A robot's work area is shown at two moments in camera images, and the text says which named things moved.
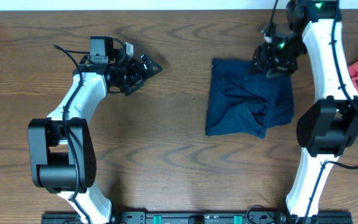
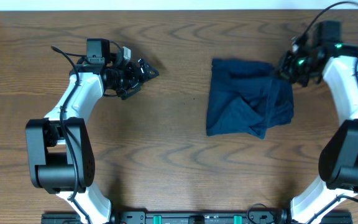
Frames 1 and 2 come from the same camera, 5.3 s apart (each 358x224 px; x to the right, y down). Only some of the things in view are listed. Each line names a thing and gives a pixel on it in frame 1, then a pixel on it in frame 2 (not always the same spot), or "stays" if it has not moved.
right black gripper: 263,57 to 284,68
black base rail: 201,218 stays
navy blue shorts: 240,103 stays
